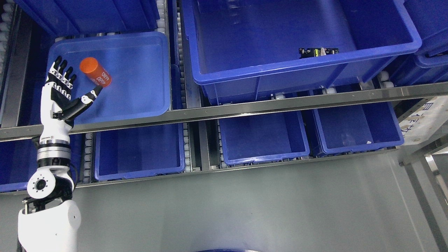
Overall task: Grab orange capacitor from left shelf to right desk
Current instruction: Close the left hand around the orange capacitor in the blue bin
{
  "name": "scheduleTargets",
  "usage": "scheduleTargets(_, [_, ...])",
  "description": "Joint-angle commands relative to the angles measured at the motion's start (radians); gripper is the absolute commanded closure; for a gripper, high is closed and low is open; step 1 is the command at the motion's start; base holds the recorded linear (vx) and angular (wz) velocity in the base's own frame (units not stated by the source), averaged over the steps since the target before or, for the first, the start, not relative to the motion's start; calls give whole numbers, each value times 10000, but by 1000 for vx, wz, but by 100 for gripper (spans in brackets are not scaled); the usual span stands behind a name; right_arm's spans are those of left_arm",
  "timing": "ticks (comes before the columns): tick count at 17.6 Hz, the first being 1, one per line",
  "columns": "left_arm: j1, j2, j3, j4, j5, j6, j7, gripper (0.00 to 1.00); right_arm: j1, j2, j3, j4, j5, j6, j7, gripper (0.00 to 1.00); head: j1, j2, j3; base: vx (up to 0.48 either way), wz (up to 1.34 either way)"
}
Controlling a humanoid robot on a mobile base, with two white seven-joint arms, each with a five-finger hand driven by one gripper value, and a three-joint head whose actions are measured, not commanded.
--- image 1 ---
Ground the large blue bin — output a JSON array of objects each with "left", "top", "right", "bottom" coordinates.
[{"left": 181, "top": 0, "right": 422, "bottom": 105}]

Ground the blue bin top left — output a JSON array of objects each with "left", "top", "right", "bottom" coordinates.
[{"left": 16, "top": 0, "right": 163, "bottom": 37}]

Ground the orange cylindrical capacitor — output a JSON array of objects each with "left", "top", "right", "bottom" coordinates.
[{"left": 79, "top": 57, "right": 112, "bottom": 88}]

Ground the blue shallow tray bin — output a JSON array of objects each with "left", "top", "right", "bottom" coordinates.
[{"left": 47, "top": 31, "right": 171, "bottom": 125}]

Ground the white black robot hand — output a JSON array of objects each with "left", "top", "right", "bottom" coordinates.
[{"left": 39, "top": 56, "right": 103, "bottom": 145}]

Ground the blue bin far left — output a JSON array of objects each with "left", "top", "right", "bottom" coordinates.
[{"left": 0, "top": 134, "right": 85, "bottom": 193}]

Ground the blue bin lower right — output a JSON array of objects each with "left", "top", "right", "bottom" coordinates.
[{"left": 303, "top": 102, "right": 404, "bottom": 157}]

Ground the steel shelf rail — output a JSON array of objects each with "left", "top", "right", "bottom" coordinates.
[{"left": 0, "top": 82, "right": 448, "bottom": 142}]

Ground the blue bin far right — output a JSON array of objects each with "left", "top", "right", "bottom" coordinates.
[{"left": 387, "top": 0, "right": 448, "bottom": 86}]

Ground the blue bin lower left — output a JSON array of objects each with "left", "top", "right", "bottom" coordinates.
[{"left": 94, "top": 124, "right": 186, "bottom": 181}]

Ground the small black electronic component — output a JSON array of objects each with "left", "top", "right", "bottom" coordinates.
[{"left": 299, "top": 47, "right": 339, "bottom": 59}]

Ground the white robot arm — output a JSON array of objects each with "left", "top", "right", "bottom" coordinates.
[{"left": 16, "top": 137, "right": 82, "bottom": 252}]

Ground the blue bin lower middle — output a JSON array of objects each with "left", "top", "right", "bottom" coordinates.
[{"left": 219, "top": 111, "right": 310, "bottom": 166}]

